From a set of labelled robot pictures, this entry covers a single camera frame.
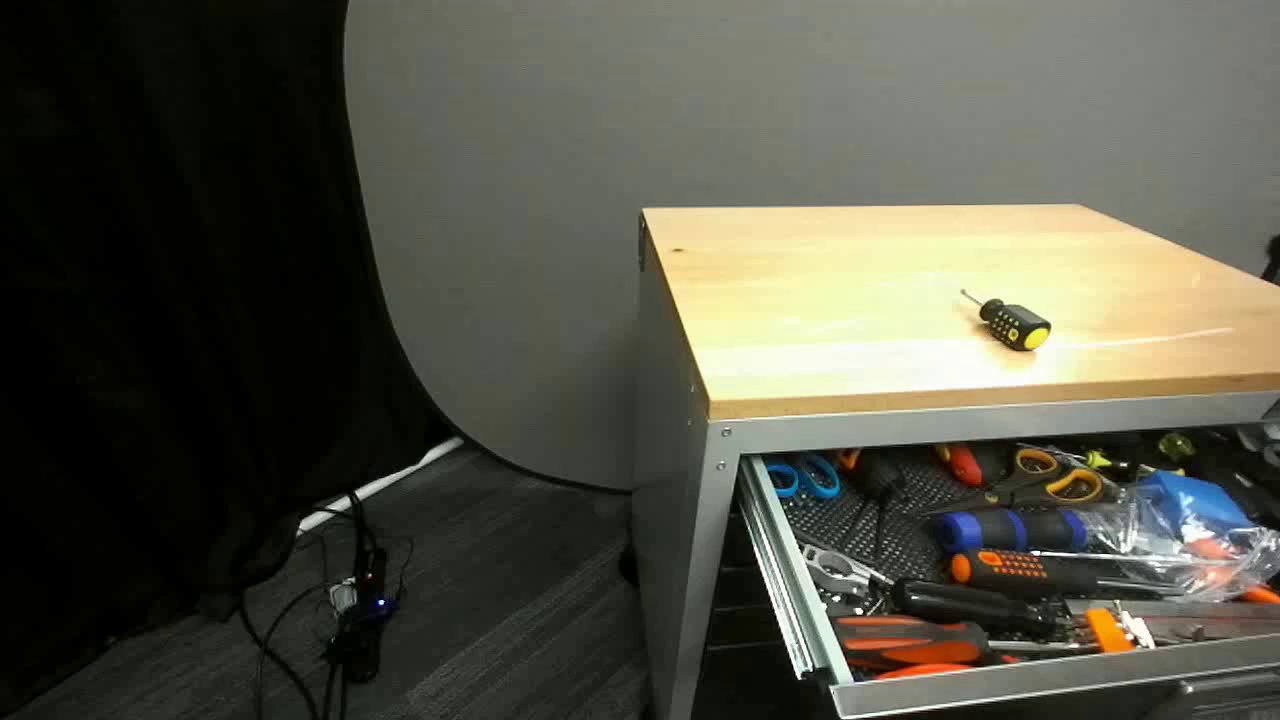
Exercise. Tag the orange black thick screwdriver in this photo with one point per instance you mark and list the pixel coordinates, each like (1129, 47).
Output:
(912, 643)

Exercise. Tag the black orange small screwdriver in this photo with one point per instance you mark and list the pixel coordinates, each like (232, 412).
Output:
(872, 477)

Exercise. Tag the blue box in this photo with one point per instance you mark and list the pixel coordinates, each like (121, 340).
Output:
(1194, 500)

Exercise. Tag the clear plastic bag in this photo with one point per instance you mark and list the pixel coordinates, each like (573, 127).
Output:
(1201, 553)

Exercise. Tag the orange utility knife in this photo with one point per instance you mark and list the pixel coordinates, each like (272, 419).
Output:
(1108, 631)

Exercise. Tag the black yellow stubby screwdriver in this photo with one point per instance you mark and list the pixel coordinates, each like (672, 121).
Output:
(1018, 326)

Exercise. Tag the grey metal tool drawer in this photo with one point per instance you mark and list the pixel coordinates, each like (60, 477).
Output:
(800, 587)

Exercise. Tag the black curtain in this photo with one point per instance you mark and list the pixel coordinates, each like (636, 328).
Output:
(163, 335)

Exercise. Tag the grey tool cabinet wooden top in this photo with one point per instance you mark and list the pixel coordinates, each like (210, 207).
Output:
(920, 285)

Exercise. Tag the orange black long screwdriver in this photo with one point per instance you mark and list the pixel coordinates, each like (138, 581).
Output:
(1020, 568)

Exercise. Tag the black adapter with blue light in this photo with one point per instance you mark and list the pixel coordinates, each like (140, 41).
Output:
(370, 601)

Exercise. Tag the silver metal wrench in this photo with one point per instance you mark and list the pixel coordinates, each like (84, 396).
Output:
(842, 568)

